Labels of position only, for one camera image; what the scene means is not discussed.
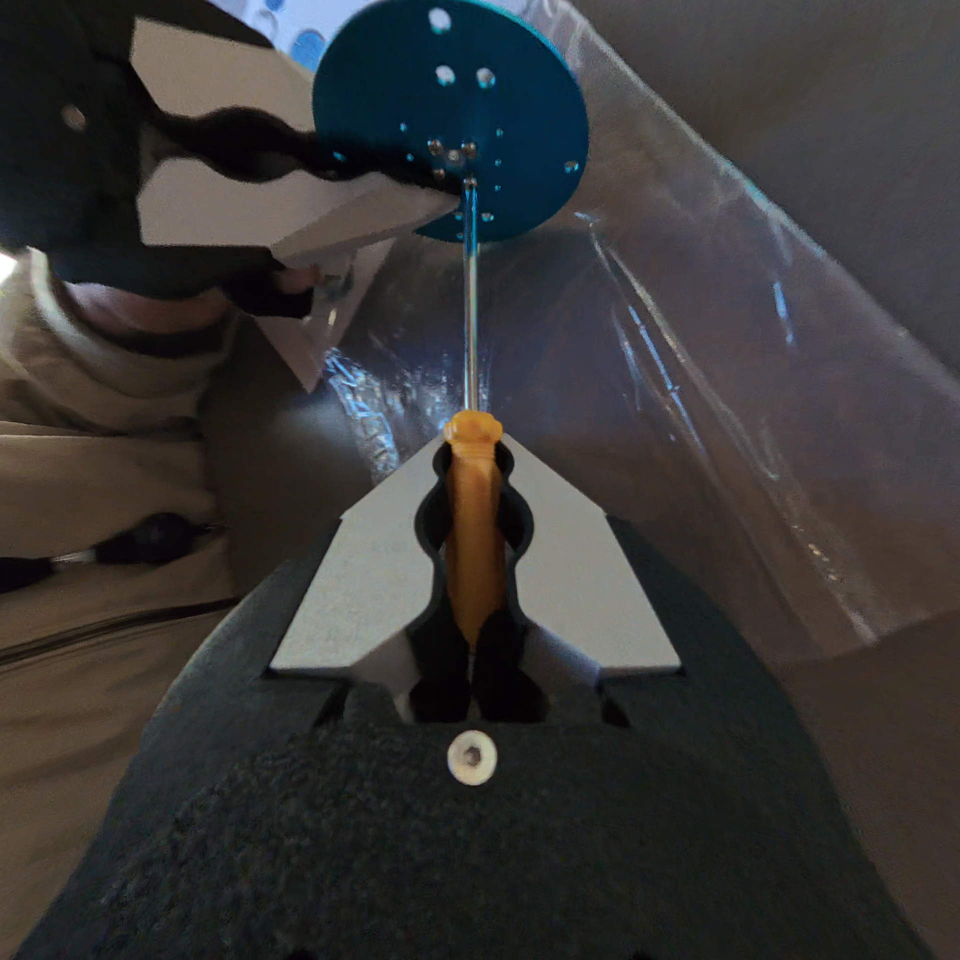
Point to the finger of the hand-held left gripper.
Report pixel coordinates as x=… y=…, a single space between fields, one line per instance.
x=225 y=210
x=225 y=75

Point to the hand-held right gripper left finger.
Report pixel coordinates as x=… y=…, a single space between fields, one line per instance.
x=352 y=592

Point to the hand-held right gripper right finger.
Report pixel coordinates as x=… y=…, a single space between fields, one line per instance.
x=592 y=592

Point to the blue round metal disc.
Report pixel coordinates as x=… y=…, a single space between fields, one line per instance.
x=375 y=75

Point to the person's left forearm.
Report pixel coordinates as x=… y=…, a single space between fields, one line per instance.
x=75 y=375

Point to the person's left hand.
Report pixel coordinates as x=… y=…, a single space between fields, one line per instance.
x=150 y=319

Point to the white assembly instruction sheet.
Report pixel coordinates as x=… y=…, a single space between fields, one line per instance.
x=307 y=345

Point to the clear plastic bag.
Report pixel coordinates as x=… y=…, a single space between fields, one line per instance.
x=675 y=375

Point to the person's beige jacket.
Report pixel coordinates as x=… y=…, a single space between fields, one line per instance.
x=75 y=712

